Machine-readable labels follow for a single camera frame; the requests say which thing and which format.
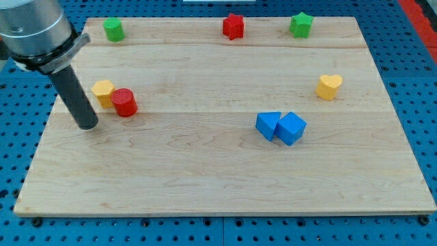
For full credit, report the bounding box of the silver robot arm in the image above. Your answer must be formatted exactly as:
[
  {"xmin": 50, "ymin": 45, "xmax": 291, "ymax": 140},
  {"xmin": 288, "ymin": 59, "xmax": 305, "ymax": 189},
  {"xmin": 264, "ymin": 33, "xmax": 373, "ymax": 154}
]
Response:
[{"xmin": 1, "ymin": 0, "xmax": 90, "ymax": 74}]

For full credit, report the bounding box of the yellow hexagon block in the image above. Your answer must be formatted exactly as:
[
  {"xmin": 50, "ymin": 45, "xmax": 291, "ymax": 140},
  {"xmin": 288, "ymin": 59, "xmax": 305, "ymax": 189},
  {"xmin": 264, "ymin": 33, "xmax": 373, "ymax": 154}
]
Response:
[{"xmin": 91, "ymin": 80, "xmax": 115, "ymax": 109}]

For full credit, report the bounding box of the wooden board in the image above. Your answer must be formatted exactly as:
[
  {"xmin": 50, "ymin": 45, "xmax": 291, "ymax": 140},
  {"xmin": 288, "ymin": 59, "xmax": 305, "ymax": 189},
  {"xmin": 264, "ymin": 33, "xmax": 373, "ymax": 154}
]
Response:
[{"xmin": 14, "ymin": 17, "xmax": 436, "ymax": 217}]

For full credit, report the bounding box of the blue triangle block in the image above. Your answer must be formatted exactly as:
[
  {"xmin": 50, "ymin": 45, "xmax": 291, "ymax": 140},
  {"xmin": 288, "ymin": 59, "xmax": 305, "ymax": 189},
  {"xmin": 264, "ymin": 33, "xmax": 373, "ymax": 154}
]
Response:
[{"xmin": 255, "ymin": 111, "xmax": 281, "ymax": 141}]

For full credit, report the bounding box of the blue cube block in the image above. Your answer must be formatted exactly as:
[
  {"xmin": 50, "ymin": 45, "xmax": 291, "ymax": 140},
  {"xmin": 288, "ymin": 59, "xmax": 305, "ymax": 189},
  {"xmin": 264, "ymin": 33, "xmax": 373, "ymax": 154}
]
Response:
[{"xmin": 274, "ymin": 112, "xmax": 307, "ymax": 146}]

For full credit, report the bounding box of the red cylinder block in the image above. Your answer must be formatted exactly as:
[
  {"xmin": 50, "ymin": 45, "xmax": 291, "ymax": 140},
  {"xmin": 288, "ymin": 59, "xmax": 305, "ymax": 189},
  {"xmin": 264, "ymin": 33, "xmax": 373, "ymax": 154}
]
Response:
[{"xmin": 111, "ymin": 88, "xmax": 138, "ymax": 118}]

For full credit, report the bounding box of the red star block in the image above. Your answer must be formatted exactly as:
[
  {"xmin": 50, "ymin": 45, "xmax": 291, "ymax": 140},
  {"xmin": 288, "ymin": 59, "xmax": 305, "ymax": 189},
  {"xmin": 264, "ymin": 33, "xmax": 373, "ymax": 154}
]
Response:
[{"xmin": 222, "ymin": 13, "xmax": 244, "ymax": 40}]

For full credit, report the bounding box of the yellow heart block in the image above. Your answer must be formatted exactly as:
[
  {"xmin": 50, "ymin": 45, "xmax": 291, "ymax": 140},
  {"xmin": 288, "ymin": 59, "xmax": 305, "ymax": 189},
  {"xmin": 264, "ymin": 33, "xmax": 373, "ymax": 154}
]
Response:
[{"xmin": 315, "ymin": 74, "xmax": 343, "ymax": 100}]

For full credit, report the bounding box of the green star block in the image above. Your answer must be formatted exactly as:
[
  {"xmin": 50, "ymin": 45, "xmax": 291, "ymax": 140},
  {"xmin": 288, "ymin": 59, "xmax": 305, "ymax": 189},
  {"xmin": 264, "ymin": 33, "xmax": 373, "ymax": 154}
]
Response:
[{"xmin": 290, "ymin": 12, "xmax": 314, "ymax": 38}]

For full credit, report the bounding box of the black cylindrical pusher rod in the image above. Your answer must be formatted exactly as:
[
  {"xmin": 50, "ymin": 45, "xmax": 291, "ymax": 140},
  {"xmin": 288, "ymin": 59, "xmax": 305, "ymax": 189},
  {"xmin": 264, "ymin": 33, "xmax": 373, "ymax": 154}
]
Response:
[{"xmin": 48, "ymin": 66, "xmax": 98, "ymax": 130}]

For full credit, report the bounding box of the green cylinder block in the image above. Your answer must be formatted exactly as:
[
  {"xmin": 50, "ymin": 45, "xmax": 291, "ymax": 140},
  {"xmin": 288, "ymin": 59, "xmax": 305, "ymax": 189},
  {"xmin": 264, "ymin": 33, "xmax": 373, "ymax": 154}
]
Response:
[{"xmin": 103, "ymin": 17, "xmax": 125, "ymax": 42}]

